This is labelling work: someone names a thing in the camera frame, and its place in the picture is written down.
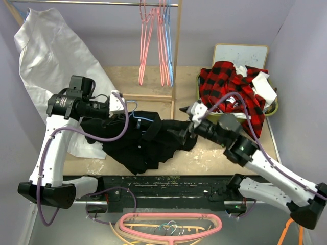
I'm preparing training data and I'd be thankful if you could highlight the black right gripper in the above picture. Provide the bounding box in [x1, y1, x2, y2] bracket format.
[168, 119, 228, 146]

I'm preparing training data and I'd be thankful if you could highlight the light blue wire hanger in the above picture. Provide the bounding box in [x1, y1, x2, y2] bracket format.
[125, 100, 154, 123]

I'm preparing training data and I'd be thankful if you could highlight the black button shirt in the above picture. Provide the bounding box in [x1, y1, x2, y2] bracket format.
[80, 109, 199, 176]

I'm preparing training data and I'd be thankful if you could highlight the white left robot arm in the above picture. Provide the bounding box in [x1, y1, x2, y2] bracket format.
[17, 76, 128, 209]

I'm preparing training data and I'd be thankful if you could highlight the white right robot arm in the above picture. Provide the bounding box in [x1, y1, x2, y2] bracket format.
[169, 114, 326, 230]

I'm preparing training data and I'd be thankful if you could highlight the red black plaid shirt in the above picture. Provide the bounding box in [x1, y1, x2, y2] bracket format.
[199, 61, 268, 138]

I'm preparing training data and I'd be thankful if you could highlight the white hanging shirt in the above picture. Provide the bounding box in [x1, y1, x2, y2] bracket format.
[14, 7, 121, 160]

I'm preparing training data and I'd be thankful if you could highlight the beige hanger on tray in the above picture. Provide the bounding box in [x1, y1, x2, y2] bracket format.
[110, 224, 219, 244]

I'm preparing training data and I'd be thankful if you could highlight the blue hanger on rack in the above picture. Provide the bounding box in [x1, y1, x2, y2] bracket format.
[163, 1, 174, 87]

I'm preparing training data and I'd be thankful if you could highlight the blue hanger under white shirt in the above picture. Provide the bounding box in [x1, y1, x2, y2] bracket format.
[8, 1, 27, 22]

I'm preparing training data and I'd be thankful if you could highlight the orange hanger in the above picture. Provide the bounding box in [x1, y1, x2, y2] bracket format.
[277, 218, 305, 245]

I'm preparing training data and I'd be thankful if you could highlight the olive green laundry basket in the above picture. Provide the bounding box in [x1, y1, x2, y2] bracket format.
[195, 74, 278, 124]

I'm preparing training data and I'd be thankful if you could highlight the wooden clothes rack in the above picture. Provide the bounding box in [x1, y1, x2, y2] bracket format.
[4, 1, 182, 119]

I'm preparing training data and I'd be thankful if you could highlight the white cloth in basket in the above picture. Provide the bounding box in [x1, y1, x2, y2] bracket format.
[234, 65, 277, 112]

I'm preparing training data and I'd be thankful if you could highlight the yellow framed whiteboard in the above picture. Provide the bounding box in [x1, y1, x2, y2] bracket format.
[212, 43, 269, 69]

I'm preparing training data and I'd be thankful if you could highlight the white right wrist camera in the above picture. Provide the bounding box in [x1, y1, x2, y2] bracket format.
[179, 100, 208, 129]

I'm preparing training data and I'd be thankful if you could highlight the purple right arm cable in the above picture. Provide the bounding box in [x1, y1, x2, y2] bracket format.
[206, 91, 327, 202]

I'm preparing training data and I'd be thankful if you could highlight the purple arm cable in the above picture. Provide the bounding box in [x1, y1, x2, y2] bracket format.
[36, 91, 130, 227]
[206, 91, 327, 202]

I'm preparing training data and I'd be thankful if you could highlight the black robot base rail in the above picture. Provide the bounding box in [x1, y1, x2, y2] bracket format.
[77, 175, 253, 215]

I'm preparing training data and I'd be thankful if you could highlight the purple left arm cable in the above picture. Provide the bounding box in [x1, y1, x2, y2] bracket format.
[36, 91, 130, 227]

